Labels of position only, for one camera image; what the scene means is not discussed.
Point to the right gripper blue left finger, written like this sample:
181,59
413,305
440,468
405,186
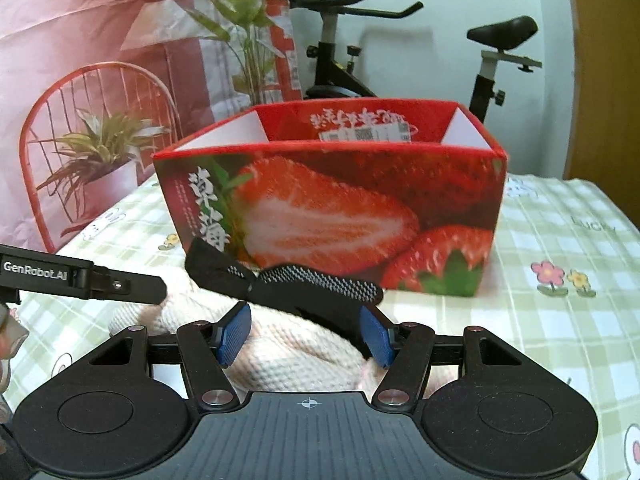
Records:
232,331

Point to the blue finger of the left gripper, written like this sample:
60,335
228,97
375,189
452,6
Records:
109,284

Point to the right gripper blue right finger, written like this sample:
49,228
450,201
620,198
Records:
380,335

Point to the pink knitted cloth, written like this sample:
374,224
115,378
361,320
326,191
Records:
282,353

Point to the person's left hand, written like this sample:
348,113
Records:
12,336

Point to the red strawberry cardboard box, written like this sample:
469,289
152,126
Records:
403,192

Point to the green checkered tablecloth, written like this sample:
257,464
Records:
561,285

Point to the pink printed backdrop curtain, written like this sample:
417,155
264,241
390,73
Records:
92,89

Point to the wooden door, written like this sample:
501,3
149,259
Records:
604,147

